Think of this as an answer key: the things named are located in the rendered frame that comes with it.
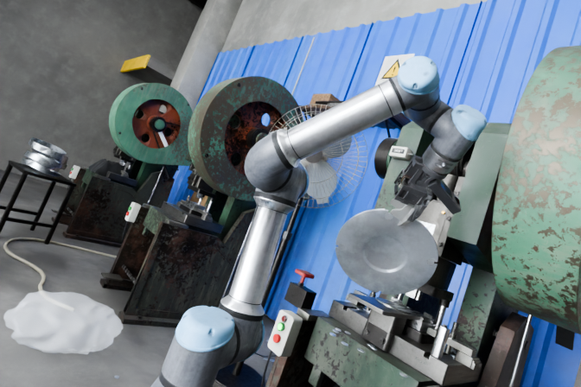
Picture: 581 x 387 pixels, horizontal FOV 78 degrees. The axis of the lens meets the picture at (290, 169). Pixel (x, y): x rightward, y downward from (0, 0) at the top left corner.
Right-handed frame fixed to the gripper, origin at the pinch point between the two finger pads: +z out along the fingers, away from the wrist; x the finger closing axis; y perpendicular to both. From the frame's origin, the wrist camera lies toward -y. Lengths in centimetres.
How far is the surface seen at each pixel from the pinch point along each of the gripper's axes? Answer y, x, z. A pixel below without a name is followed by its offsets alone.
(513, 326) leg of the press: -63, -10, 36
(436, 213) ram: -19.8, -24.8, 11.8
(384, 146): 0, -57, 12
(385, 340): -13.5, 12.2, 38.5
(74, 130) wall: 402, -375, 383
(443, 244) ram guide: -21.6, -12.5, 13.2
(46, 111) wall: 440, -362, 351
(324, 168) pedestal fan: 15, -82, 52
